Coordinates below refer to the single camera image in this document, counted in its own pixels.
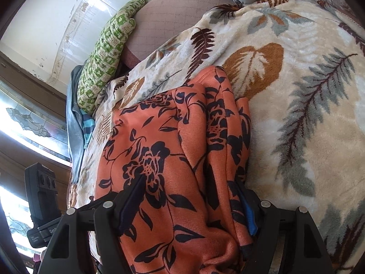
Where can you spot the green checked pillow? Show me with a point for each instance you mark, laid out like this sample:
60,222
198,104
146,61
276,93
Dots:
105,54

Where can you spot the teal striped cloth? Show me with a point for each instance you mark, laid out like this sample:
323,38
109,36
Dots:
89,128

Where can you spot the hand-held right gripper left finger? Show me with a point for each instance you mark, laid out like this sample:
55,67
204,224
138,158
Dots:
132,205

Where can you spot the light blue knit garment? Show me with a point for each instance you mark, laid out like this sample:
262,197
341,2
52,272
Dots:
74,125

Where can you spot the pink quilted mattress cover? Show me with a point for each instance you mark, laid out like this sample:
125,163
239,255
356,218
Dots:
171,14

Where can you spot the wooden stained glass door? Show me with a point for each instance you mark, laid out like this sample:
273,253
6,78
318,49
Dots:
28,120

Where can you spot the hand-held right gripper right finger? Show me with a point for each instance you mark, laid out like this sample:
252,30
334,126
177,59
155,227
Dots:
251,217

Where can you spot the leaf print fleece blanket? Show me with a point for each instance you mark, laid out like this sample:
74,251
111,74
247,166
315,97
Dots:
313,34

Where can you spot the orange floral garment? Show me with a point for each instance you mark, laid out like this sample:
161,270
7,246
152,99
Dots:
171,154

